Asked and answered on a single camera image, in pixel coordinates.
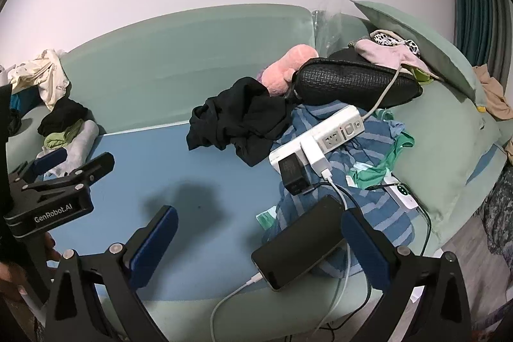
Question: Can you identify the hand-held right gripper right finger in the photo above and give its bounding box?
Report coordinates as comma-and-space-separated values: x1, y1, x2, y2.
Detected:
341, 209, 474, 342

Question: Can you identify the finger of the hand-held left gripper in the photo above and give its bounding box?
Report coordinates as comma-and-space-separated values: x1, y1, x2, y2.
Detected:
20, 152, 116, 194
7, 147, 69, 186

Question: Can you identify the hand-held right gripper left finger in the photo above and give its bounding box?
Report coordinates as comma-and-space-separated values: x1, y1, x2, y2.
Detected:
43, 205, 179, 342

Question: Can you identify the person's left hand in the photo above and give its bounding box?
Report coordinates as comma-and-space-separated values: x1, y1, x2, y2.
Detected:
0, 232, 63, 304

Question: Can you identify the olive green garment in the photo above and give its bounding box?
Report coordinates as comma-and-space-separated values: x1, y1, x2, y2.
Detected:
43, 120, 85, 150

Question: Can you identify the grey sweater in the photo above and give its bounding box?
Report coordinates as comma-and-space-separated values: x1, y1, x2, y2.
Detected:
36, 121, 100, 178

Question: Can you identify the black folded garment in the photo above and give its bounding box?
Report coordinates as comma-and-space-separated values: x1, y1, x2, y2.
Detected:
38, 98, 89, 136

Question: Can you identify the white power bank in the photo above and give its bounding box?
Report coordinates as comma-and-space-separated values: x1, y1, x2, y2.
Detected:
383, 178, 419, 212

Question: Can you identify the teal bag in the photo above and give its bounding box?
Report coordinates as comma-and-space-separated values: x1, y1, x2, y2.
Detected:
10, 91, 41, 114

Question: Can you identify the black smartphone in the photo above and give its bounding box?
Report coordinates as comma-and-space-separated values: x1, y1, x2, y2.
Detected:
251, 195, 347, 291

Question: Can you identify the cream patterned garment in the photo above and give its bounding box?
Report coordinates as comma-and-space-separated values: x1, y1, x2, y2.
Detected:
7, 49, 73, 111

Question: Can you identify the blue mat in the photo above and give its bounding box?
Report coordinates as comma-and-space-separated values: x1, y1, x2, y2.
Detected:
40, 118, 401, 303

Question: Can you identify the blue striped garment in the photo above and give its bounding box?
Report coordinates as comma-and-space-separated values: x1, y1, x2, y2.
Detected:
276, 102, 417, 279

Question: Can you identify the mint green cloth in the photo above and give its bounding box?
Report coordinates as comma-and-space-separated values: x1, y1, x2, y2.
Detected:
256, 206, 283, 232

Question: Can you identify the black charger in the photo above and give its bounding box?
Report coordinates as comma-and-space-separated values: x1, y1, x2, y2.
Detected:
278, 154, 313, 196

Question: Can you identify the white charger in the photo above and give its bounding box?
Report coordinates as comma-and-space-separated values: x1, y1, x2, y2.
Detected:
300, 138, 333, 180

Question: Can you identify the large green pillow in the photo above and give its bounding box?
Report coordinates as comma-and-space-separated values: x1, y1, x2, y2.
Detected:
385, 81, 506, 242

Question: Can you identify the white power strip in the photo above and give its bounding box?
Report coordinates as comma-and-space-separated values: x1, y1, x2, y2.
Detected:
269, 105, 365, 176

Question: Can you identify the green sofa bed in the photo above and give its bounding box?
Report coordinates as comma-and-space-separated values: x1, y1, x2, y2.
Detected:
0, 3, 506, 342

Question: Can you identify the grey patterned blanket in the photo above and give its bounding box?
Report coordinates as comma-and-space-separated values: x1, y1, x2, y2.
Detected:
477, 166, 513, 258

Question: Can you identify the black woven bag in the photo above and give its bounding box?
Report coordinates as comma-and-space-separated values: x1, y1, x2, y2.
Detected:
290, 47, 423, 106

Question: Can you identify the yellow-green garment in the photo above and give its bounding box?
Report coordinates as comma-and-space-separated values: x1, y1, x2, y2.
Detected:
411, 67, 435, 86

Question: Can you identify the pink garment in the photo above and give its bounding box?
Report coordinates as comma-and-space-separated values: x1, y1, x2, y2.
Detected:
355, 38, 429, 72

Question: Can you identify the pink plush toy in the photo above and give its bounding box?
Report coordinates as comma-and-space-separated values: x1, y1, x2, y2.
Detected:
256, 45, 319, 96

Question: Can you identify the beige garment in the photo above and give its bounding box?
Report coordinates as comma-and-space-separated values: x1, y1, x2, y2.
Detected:
473, 63, 509, 122

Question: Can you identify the black and white patterned garment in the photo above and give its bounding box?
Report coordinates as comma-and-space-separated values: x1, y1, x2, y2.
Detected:
369, 29, 421, 54

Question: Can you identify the clear plastic bag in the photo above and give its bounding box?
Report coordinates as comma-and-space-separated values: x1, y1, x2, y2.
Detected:
313, 0, 349, 54

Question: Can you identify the teal curtain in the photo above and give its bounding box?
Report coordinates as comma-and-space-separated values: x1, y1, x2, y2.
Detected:
445, 0, 513, 82

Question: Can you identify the black cable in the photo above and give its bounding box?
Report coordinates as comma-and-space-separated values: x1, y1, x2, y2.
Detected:
305, 182, 433, 258

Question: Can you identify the white charging cable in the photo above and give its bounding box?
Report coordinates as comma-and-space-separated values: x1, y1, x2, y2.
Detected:
210, 170, 353, 342

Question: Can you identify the grey power cord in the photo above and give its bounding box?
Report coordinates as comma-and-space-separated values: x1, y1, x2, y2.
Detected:
361, 62, 403, 122

